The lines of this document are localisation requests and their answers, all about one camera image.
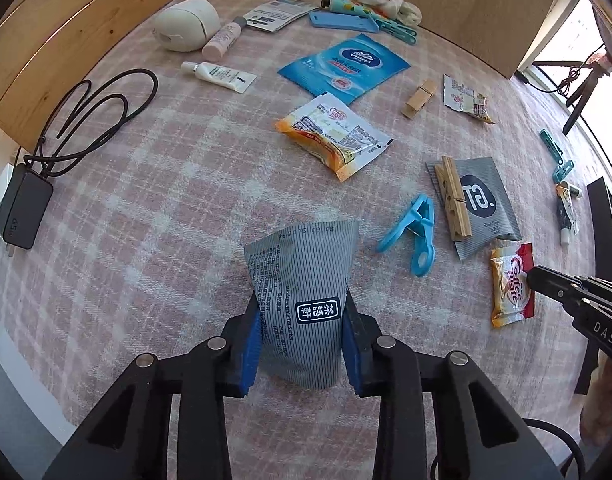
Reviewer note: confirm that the wooden clothespin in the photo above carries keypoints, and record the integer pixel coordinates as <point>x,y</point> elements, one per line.
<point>453,200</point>
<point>418,100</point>

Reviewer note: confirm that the small pink bottle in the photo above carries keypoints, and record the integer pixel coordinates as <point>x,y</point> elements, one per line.
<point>220,40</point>

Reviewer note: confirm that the blue wet wipe packet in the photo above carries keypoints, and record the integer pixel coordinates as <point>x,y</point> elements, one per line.
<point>343,67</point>

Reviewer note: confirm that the black storage box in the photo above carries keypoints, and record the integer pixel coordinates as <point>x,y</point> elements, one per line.
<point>598,220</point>

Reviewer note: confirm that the pine wood panel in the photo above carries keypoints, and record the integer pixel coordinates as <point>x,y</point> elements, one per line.
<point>60,25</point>

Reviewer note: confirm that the black power adapter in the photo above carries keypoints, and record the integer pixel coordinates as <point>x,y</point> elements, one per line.
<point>23,205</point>

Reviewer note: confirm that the white blue paper leaflet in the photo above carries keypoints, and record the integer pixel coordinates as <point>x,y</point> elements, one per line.
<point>281,12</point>

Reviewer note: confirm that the teal floral tube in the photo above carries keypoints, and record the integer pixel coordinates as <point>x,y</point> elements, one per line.
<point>343,5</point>

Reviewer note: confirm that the blue plastic clip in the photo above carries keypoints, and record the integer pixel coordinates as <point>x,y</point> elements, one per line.
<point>416,220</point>

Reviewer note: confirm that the small printed tube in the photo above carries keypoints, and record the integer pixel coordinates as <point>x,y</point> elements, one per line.
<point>566,212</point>

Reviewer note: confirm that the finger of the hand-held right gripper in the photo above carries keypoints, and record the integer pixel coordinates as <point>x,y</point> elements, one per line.
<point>551,282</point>
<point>606,287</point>

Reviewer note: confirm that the pink plaid cloth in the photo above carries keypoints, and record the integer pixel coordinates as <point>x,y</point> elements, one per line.
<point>160,210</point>

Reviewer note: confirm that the grey striped tea packet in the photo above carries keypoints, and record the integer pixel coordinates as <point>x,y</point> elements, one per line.
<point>306,270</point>

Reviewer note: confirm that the grey round logo packet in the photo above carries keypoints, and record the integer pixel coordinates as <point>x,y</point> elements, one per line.
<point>486,210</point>

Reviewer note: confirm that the white plug-in night light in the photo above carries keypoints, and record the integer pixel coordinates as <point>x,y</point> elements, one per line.
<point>185,25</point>

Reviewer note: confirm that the orange white creamer packet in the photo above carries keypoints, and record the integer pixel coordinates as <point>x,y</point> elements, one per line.
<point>331,135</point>

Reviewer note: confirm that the crumpled white wrapper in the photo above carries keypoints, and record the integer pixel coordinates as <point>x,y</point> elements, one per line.
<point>406,10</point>

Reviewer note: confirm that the person's right hand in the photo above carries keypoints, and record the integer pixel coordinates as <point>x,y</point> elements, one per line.
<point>603,405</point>

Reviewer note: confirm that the small white tube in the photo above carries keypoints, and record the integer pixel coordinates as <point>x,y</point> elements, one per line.
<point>220,75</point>

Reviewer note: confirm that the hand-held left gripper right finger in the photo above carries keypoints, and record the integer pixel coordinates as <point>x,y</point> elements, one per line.
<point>353,360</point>

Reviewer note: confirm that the blue card holder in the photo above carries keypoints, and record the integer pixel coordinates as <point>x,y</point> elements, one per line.
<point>343,21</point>

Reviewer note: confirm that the teal plastic clothespin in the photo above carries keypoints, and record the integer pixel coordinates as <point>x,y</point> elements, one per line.
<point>561,170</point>
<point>401,32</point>

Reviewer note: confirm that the small white red packet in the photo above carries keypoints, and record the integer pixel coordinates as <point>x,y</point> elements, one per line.
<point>466,97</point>

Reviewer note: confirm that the orange red creamer packet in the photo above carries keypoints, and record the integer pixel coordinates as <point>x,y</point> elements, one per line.
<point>508,285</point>

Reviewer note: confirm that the black tripod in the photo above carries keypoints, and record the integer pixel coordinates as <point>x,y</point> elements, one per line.
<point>581,105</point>

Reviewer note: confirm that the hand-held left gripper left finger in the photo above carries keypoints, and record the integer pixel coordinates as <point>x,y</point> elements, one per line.
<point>248,355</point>

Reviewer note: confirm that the white window frame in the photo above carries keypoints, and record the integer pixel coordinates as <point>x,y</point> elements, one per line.
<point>551,25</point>

